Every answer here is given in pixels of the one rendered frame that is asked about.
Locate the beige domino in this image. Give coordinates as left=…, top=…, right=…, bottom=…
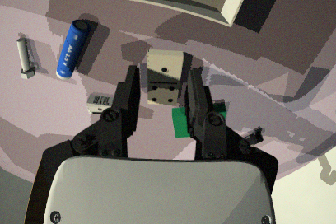
left=147, top=49, right=184, bottom=105

